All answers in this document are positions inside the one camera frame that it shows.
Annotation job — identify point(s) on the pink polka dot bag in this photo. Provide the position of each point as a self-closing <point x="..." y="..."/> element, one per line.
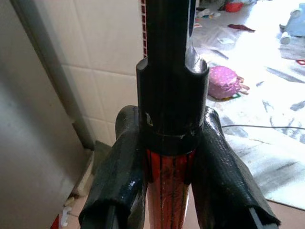
<point x="222" y="82"/>

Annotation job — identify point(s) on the grey and white patterned rug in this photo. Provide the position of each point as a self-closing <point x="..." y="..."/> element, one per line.
<point x="259" y="102"/>

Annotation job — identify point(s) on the light blue plush toy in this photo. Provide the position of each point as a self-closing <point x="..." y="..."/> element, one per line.
<point x="293" y="25"/>

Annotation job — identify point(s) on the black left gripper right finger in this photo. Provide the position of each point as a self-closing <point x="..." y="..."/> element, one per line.
<point x="224" y="167"/>

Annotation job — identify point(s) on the dark red cloth scrap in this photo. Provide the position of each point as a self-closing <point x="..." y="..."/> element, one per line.
<point x="241" y="27"/>

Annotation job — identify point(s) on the grey door panel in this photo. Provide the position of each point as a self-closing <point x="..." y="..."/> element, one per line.
<point x="31" y="119"/>

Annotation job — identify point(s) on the red round toy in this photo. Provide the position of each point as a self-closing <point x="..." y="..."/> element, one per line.
<point x="234" y="6"/>

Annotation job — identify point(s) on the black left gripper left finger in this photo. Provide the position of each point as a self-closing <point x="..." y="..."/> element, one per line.
<point x="114" y="171"/>

